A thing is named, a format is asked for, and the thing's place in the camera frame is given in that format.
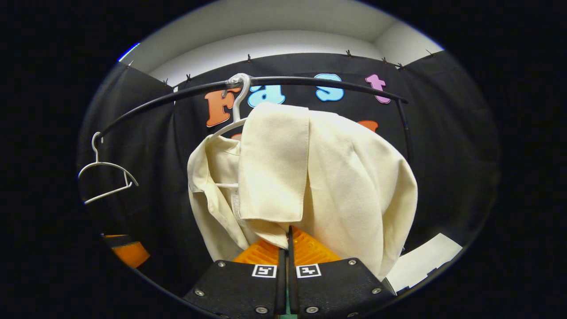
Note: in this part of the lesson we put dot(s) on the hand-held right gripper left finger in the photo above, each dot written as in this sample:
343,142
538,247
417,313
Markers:
239,288

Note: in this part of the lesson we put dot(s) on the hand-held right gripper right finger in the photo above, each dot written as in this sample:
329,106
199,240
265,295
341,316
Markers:
336,288

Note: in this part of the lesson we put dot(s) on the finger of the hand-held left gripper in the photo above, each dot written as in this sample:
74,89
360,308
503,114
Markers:
130,254

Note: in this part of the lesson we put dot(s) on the cream collared shirt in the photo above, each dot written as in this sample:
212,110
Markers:
345,186

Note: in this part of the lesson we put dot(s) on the white plastic clothes hanger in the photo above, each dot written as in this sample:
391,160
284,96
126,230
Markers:
239,104
108,164

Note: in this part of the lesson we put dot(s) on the black clothes rack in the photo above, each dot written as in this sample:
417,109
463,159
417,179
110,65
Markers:
310,81

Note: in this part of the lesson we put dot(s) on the black backdrop cloth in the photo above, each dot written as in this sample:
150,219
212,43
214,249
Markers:
443,155

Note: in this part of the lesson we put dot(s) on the row of small backdrop clips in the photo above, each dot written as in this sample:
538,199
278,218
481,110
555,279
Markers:
248,58

